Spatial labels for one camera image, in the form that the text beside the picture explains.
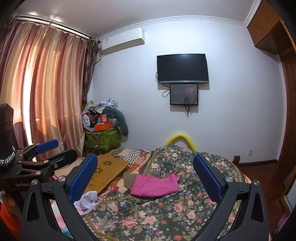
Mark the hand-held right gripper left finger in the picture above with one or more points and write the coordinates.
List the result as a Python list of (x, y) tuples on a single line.
[(83, 178)]

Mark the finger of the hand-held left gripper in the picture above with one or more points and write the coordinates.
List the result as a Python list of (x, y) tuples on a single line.
[(46, 145), (60, 157)]

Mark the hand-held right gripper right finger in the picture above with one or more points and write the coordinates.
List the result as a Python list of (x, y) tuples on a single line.
[(208, 178)]

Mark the pink pants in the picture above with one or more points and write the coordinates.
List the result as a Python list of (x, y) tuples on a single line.
[(155, 186)]

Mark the crumpled white cloth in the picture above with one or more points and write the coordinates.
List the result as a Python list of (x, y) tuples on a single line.
[(86, 200)]

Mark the wooden lap desk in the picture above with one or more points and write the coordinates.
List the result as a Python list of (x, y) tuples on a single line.
[(108, 166)]

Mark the green storage bin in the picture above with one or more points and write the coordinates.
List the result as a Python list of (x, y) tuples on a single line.
[(104, 139)]

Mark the olive green cloth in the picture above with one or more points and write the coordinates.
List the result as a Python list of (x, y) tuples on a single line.
[(129, 179)]

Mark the yellow foam tube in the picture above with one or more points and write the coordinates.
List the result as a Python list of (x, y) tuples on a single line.
[(180, 134)]

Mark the orange box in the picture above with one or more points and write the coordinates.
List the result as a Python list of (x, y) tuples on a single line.
[(103, 126)]

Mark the striped patchwork quilt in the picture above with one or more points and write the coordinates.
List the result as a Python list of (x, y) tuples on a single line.
[(134, 155)]

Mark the small red box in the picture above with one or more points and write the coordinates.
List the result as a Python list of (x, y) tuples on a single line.
[(104, 118)]

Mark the pink striped curtain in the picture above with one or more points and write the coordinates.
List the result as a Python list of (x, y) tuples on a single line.
[(46, 81)]

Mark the floral blanket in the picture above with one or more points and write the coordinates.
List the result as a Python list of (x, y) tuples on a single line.
[(150, 215)]

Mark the pile of clothes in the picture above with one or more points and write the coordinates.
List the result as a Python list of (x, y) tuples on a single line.
[(106, 103)]

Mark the white air conditioner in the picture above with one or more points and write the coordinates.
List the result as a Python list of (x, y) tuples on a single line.
[(122, 40)]

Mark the wooden overhead cabinet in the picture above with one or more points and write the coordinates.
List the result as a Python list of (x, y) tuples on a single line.
[(261, 25)]

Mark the wooden bed post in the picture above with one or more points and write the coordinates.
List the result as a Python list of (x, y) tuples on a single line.
[(236, 160)]

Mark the white wall socket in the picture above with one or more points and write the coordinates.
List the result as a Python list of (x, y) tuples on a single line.
[(250, 152)]

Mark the small wall-mounted monitor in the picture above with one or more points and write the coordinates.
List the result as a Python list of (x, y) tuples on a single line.
[(183, 93)]

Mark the wall-mounted black television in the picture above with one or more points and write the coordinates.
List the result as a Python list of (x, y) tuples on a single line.
[(182, 68)]

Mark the curtain rail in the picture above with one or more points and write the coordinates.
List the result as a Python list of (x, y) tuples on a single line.
[(57, 27)]

